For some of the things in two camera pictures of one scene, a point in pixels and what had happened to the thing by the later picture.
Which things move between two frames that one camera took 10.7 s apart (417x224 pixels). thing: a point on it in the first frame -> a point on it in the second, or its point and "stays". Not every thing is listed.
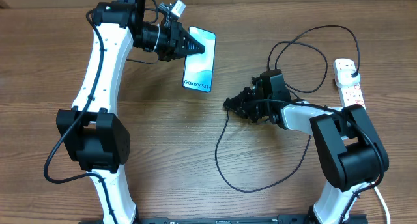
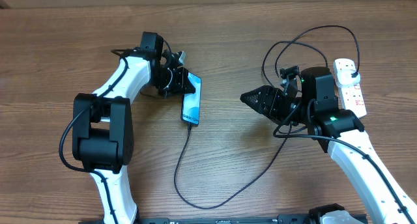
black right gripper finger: (246, 95) -> (261, 99)
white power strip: (349, 95) stays
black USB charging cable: (287, 43) -> (290, 43)
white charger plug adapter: (345, 78) stays
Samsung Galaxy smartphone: (199, 69) -> (191, 102)
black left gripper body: (169, 40) -> (171, 82)
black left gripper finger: (189, 45) -> (188, 88)
